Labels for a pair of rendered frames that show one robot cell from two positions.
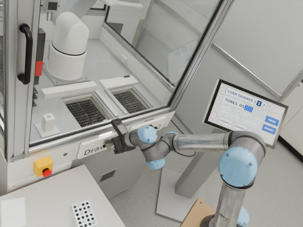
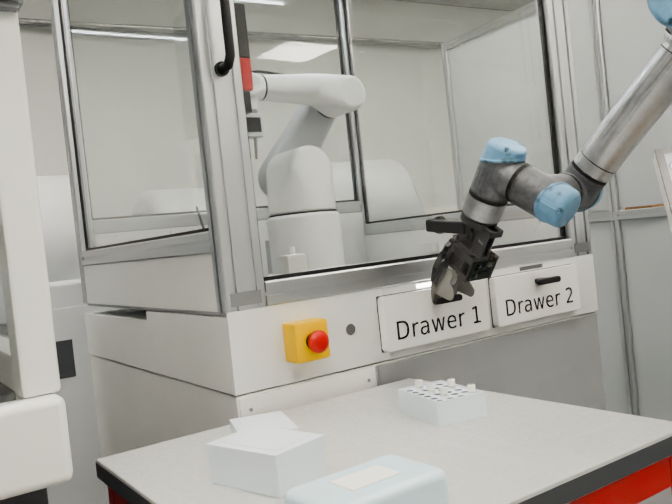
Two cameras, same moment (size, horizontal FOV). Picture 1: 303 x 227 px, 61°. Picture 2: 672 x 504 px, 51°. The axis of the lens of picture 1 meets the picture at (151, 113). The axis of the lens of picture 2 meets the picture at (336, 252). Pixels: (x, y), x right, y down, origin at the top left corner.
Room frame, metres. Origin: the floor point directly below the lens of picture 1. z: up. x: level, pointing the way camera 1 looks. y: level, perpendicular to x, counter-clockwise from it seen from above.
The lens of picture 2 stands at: (-0.49, -0.21, 1.06)
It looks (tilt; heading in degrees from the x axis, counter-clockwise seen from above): 1 degrees down; 22
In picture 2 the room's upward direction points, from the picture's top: 6 degrees counter-clockwise
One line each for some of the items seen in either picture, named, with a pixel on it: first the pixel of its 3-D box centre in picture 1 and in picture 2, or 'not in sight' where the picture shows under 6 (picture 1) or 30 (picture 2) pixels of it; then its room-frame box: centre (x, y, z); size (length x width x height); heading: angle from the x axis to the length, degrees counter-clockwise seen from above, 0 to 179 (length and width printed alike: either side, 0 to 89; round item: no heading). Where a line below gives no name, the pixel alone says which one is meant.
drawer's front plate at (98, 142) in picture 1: (103, 143); (436, 314); (0.95, 0.16, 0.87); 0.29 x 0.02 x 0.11; 146
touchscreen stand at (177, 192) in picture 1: (207, 164); not in sight; (1.55, -0.58, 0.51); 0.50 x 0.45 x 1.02; 7
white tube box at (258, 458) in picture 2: not in sight; (266, 458); (0.29, 0.23, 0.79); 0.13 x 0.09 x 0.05; 72
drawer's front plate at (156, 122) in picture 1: (146, 128); (536, 294); (1.21, -0.01, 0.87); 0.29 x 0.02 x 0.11; 146
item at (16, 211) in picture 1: (13, 213); (263, 428); (0.48, 0.34, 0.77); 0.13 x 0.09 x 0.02; 39
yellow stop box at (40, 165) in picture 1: (43, 166); (307, 340); (0.67, 0.33, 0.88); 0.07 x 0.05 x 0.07; 146
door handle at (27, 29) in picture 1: (25, 58); (221, 18); (0.58, 0.39, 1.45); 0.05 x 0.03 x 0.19; 56
